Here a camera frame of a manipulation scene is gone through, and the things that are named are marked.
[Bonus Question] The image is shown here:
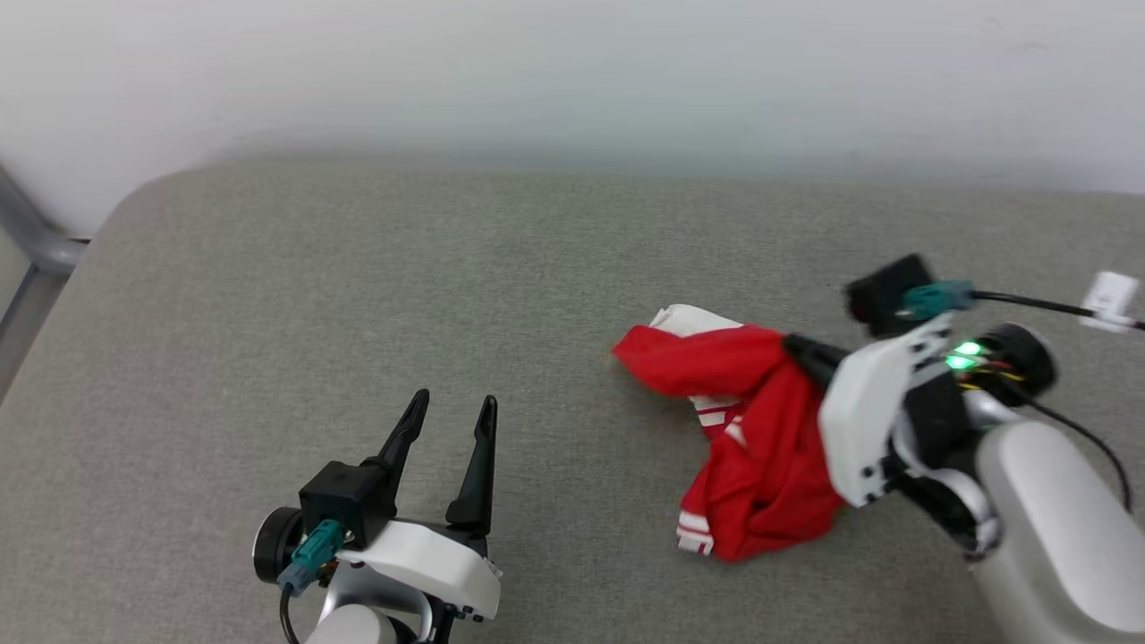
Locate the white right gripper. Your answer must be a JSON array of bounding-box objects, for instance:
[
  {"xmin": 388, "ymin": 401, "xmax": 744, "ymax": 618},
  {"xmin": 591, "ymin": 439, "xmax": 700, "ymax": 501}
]
[{"xmin": 782, "ymin": 313, "xmax": 954, "ymax": 510}]

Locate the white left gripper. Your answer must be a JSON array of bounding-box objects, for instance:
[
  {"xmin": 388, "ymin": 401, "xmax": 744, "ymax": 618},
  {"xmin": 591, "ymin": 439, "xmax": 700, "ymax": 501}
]
[{"xmin": 335, "ymin": 388, "xmax": 504, "ymax": 623}]

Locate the red and white garment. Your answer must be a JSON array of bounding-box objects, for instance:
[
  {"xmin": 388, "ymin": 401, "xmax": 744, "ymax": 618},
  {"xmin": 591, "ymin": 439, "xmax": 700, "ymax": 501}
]
[{"xmin": 612, "ymin": 304, "xmax": 846, "ymax": 563}]

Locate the grey fabric sofa cushion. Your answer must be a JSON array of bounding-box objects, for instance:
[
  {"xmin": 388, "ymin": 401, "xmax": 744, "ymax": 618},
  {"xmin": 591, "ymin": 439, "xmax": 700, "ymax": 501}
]
[{"xmin": 0, "ymin": 161, "xmax": 1145, "ymax": 644}]

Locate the teal right cable plug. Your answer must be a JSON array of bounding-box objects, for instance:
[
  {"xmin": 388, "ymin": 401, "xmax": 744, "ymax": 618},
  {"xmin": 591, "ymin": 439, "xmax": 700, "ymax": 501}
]
[{"xmin": 901, "ymin": 280, "xmax": 977, "ymax": 322}]

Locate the teal cable plug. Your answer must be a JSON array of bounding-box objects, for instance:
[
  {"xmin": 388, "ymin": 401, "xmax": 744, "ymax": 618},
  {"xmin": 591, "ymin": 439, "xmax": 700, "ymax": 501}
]
[
  {"xmin": 901, "ymin": 280, "xmax": 977, "ymax": 322},
  {"xmin": 276, "ymin": 520, "xmax": 346, "ymax": 597}
]

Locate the teal left cable plug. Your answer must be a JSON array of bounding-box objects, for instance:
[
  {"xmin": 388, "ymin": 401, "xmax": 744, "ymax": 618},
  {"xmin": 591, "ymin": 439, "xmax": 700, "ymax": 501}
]
[{"xmin": 276, "ymin": 520, "xmax": 346, "ymax": 597}]

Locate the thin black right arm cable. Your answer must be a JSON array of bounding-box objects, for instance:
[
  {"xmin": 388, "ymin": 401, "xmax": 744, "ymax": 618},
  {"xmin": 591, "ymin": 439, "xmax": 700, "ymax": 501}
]
[{"xmin": 971, "ymin": 289, "xmax": 1145, "ymax": 515}]

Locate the white cable label tag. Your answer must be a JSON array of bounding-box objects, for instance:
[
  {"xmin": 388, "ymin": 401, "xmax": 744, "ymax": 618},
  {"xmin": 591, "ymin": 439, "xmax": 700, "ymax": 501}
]
[{"xmin": 1080, "ymin": 270, "xmax": 1142, "ymax": 335}]

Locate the grey metal frame tube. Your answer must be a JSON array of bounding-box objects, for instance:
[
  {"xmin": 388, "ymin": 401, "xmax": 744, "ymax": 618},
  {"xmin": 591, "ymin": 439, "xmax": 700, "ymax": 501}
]
[{"xmin": 0, "ymin": 165, "xmax": 90, "ymax": 394}]

